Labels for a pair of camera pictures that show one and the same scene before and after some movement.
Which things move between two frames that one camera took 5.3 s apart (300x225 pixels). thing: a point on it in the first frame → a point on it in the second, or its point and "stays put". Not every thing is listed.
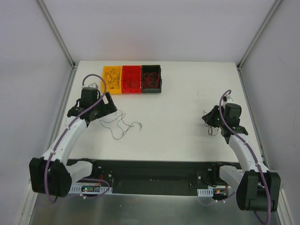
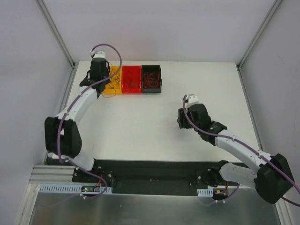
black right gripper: x=211 y=116 → x=183 y=118
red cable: x=151 y=80 stays put
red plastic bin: x=131 y=81 stays put
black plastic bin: x=151 y=78 stays put
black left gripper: x=108 y=103 → x=103 y=82
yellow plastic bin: x=113 y=77 stays put
